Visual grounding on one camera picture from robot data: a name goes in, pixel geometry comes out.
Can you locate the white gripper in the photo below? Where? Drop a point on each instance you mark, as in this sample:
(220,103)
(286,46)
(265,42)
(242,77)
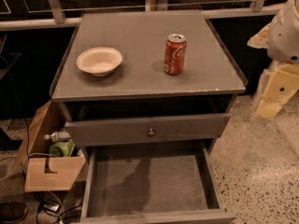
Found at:
(284,39)

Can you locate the red coke can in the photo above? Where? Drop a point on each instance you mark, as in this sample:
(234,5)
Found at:
(174,56)

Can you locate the grey drawer cabinet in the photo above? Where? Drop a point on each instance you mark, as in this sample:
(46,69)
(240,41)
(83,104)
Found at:
(140,88)

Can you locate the round metal drawer knob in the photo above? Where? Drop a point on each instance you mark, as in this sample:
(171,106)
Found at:
(151,132)

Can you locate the open grey middle drawer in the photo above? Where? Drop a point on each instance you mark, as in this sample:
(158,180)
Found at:
(158,183)

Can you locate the grey top drawer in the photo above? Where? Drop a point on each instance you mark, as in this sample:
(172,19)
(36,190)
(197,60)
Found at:
(105,132)

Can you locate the metal window railing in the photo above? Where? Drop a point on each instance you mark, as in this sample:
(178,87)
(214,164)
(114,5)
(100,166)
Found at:
(34,14)

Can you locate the white paper bowl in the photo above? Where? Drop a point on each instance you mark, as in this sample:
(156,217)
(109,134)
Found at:
(100,61)

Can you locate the green plastic bag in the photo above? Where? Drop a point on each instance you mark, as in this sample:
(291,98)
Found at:
(62,149)

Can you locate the clear plastic bottle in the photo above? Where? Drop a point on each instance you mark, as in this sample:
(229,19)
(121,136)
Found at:
(57,136)

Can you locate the brown cardboard box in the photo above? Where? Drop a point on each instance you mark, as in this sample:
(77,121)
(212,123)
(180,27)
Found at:
(43,171)

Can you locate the black shoe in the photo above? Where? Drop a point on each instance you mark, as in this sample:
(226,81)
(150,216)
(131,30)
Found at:
(11,213)

